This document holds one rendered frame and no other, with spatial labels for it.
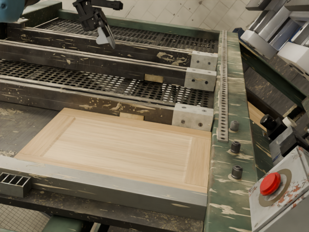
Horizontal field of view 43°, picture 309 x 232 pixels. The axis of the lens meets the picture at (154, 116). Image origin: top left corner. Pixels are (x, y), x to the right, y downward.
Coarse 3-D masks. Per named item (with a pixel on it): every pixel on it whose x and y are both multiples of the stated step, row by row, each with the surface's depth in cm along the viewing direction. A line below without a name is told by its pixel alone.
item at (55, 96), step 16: (0, 80) 130; (16, 80) 133; (32, 80) 133; (0, 96) 132; (16, 96) 130; (32, 96) 130; (48, 96) 129; (64, 96) 128; (80, 96) 127; (96, 96) 126; (112, 96) 129; (128, 96) 129; (96, 112) 128; (112, 112) 127; (128, 112) 126; (144, 112) 125; (160, 112) 124; (176, 112) 123; (192, 112) 122; (208, 112) 124; (192, 128) 124; (208, 128) 123
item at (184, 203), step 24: (0, 168) 90; (24, 168) 90; (48, 168) 91; (72, 168) 92; (72, 192) 89; (96, 192) 88; (120, 192) 87; (144, 192) 86; (168, 192) 87; (192, 192) 88; (192, 216) 86
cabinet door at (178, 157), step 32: (64, 128) 115; (96, 128) 118; (128, 128) 120; (160, 128) 122; (32, 160) 98; (64, 160) 100; (96, 160) 101; (128, 160) 103; (160, 160) 105; (192, 160) 106
